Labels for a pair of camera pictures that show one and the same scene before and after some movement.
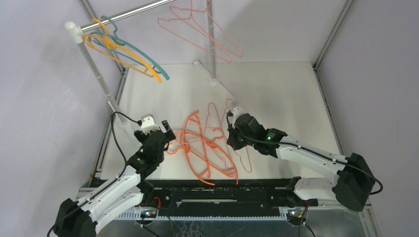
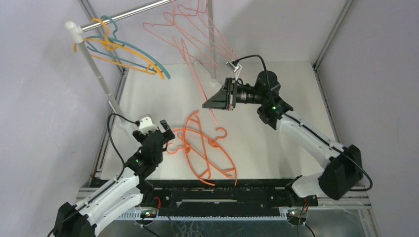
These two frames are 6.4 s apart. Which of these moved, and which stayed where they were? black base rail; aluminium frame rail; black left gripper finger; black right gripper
Moved: black right gripper
Stayed: aluminium frame rail; black base rail; black left gripper finger
